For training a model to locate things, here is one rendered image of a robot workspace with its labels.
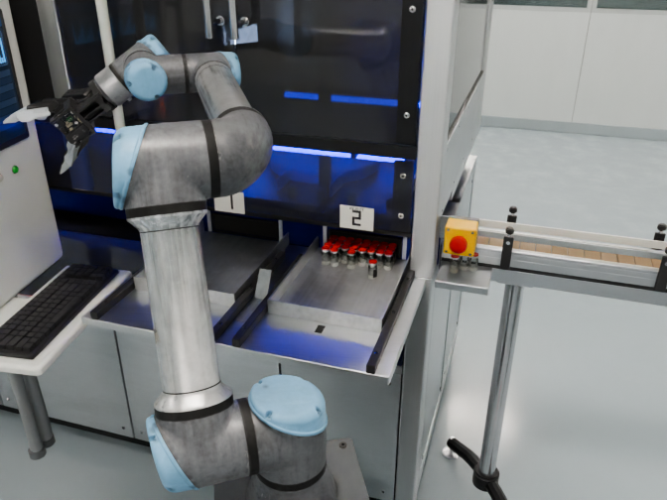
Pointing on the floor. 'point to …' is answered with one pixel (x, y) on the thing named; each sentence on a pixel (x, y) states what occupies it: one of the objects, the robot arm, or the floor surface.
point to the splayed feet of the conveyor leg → (474, 468)
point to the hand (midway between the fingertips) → (32, 148)
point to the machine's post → (426, 229)
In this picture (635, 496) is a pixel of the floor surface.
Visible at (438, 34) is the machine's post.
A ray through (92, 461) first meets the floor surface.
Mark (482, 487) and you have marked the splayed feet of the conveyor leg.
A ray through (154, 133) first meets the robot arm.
